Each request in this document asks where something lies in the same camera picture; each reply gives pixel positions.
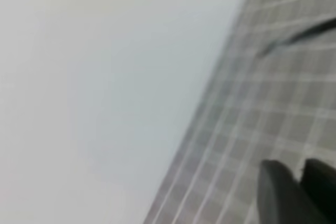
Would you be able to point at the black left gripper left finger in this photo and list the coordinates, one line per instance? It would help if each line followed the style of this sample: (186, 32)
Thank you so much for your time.
(281, 199)

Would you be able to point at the black pen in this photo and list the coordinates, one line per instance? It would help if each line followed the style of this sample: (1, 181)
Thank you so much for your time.
(309, 33)

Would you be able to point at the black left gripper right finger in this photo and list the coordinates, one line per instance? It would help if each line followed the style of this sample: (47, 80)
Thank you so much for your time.
(318, 182)

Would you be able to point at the grey checkered tablecloth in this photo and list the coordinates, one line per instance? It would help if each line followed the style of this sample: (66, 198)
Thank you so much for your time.
(281, 106)

